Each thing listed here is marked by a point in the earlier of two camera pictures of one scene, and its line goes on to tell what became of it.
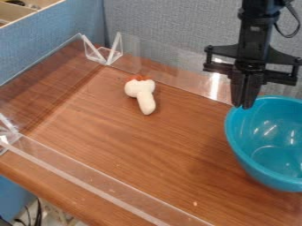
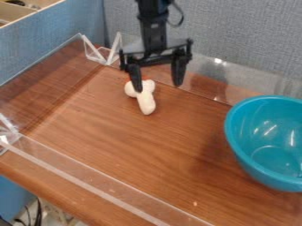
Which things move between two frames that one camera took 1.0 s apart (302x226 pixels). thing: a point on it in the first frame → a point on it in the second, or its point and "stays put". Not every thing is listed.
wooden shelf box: [15, 10] stays put
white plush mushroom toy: [142, 89] stays put
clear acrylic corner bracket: [100, 54] stays put
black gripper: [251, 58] → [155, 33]
